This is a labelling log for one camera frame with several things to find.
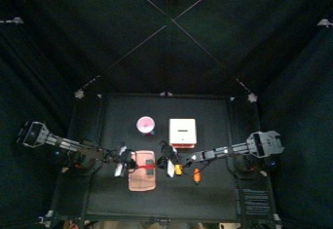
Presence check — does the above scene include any white rectangular box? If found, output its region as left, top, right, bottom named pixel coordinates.
left=167, top=118, right=198, bottom=149

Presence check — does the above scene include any red plastic cup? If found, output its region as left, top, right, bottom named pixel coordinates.
left=135, top=116, right=156, bottom=134

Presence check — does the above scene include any orange toy vegetable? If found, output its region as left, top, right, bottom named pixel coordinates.
left=192, top=168, right=203, bottom=184

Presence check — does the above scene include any pink plastic tray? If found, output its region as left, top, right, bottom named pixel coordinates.
left=127, top=149, right=157, bottom=192

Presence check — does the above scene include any thin diagonal brace wire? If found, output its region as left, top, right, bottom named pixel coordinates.
left=119, top=0, right=255, bottom=95
left=77, top=0, right=230, bottom=93

